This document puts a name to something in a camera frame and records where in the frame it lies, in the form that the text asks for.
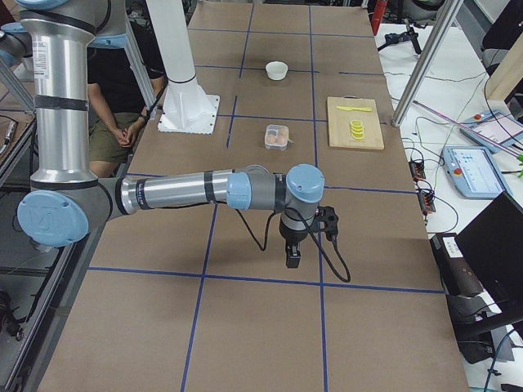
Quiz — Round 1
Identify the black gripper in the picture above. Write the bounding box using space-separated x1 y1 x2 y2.
279 212 311 269

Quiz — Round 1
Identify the clear plastic egg box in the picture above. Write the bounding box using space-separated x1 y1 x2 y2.
264 124 293 151

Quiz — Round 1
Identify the white round bowl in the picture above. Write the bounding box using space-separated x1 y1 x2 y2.
265 61 288 81

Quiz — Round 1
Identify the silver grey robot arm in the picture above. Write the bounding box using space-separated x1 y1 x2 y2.
17 1 324 268
1 22 33 67

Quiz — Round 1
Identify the brown egg front slot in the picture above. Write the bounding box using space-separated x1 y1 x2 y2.
275 137 288 147

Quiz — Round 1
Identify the brown egg slot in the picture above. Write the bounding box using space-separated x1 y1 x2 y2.
278 127 288 139
275 137 288 147

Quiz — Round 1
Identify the brown egg rear slot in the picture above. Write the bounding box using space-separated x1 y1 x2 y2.
278 127 288 139

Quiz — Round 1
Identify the bamboo cutting board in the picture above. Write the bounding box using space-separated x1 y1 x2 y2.
327 96 384 150

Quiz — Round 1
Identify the yellow plastic knife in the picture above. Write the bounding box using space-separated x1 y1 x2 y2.
336 105 372 113

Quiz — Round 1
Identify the teach pendant near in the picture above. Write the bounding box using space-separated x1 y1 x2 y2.
442 145 512 199

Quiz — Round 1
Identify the teach pendant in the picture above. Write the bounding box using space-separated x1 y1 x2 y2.
442 145 512 199
460 110 522 154

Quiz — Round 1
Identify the black computer monitor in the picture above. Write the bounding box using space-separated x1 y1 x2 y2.
456 192 522 305

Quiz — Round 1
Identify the seated person black shirt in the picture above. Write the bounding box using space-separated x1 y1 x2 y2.
87 48 149 178

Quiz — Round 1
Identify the teach pendant far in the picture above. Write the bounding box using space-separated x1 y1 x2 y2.
460 110 522 154

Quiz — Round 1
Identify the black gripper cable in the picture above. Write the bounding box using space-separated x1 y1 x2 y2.
235 206 352 283

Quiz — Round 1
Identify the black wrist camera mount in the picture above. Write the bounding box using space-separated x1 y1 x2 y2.
315 206 339 243

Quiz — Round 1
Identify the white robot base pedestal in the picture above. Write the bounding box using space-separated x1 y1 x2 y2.
146 0 220 135

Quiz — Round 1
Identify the aluminium frame post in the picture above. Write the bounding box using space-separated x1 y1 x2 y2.
391 0 463 127

